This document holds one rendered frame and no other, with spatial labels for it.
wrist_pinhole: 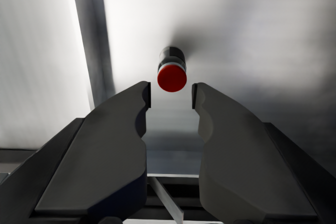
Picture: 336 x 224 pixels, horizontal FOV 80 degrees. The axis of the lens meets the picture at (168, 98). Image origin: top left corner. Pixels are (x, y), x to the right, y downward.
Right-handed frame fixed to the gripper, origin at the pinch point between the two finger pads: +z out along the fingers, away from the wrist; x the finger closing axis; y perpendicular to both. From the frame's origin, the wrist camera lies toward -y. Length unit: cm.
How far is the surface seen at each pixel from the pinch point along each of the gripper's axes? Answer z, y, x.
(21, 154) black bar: 6.1, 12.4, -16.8
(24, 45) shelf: 6.9, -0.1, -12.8
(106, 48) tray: 6.6, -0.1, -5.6
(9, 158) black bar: 5.5, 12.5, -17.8
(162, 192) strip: 3.9, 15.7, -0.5
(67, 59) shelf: 6.9, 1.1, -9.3
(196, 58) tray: 6.6, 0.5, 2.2
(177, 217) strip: 1.5, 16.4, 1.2
